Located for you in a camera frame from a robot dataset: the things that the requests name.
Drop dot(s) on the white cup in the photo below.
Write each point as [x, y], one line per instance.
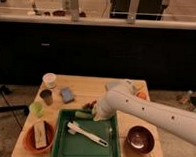
[49, 80]

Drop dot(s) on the dark brown bowl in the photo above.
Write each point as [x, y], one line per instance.
[140, 140]

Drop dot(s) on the green pepper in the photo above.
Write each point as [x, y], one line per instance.
[83, 115]

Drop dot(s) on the yellow banana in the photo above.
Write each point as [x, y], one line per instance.
[139, 86]

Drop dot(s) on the wooden block in bowl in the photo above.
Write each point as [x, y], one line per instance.
[40, 135]

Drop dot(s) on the brown dried fruit cluster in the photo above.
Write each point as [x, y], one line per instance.
[89, 106]

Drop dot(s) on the dark small cup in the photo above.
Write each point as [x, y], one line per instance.
[46, 96]

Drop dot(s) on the light green cup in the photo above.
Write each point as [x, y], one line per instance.
[36, 109]

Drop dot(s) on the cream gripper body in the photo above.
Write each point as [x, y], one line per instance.
[97, 117]

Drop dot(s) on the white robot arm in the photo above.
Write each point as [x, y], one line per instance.
[122, 97]

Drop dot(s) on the blue sponge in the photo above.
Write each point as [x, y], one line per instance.
[66, 95]

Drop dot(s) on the green plastic tray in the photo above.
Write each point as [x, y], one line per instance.
[67, 145]

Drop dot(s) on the orange bowl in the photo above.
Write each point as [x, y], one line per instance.
[29, 139]

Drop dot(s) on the orange fruit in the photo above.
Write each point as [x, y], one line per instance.
[141, 95]

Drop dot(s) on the grey triangular cloth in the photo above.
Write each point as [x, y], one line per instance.
[110, 85]

